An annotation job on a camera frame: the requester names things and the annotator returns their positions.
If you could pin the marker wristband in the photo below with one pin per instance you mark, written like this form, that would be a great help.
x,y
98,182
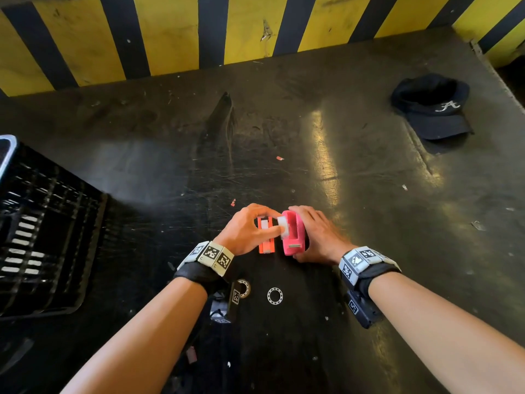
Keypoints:
x,y
363,258
211,254

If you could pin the person's right hand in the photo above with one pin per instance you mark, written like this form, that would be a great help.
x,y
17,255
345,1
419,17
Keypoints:
x,y
324,242

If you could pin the pink plastic bracket part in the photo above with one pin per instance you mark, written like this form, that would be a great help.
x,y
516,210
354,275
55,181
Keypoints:
x,y
293,242

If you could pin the right marker wristband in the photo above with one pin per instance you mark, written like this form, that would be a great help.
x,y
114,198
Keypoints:
x,y
363,258

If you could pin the black plastic crate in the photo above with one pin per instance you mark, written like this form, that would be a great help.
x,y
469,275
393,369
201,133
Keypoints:
x,y
53,225

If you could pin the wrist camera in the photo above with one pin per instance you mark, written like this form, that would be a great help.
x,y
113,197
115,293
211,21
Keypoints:
x,y
227,307
363,311

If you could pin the white paper scrap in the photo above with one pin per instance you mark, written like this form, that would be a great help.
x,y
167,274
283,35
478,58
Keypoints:
x,y
478,226

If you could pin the black baseball cap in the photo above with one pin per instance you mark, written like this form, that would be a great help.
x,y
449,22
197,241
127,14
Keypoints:
x,y
430,90

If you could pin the orange plastic bracket part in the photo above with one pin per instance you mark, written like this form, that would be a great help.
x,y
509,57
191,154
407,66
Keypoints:
x,y
266,242

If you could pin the white tape spool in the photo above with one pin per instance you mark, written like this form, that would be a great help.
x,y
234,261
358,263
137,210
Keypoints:
x,y
282,221
264,224

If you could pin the person's left hand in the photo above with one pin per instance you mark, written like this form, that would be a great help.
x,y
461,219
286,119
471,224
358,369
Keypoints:
x,y
240,235

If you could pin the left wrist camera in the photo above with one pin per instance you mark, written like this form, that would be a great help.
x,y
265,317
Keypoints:
x,y
227,307

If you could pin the left marker wristband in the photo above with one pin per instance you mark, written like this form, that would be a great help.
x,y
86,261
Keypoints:
x,y
211,254

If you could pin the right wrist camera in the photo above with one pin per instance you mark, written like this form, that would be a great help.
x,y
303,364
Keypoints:
x,y
363,311

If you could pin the pink paper scrap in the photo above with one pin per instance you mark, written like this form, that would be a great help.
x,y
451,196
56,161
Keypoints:
x,y
191,354

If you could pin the steel ball bearing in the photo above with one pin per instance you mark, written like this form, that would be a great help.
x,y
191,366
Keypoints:
x,y
268,296
248,289

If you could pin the person's right forearm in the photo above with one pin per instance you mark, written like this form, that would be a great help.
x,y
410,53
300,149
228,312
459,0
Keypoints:
x,y
443,332

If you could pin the yellow black striped barrier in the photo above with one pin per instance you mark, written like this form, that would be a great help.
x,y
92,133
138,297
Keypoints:
x,y
168,32

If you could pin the person's left forearm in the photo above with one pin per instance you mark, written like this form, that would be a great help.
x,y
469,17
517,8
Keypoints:
x,y
139,340

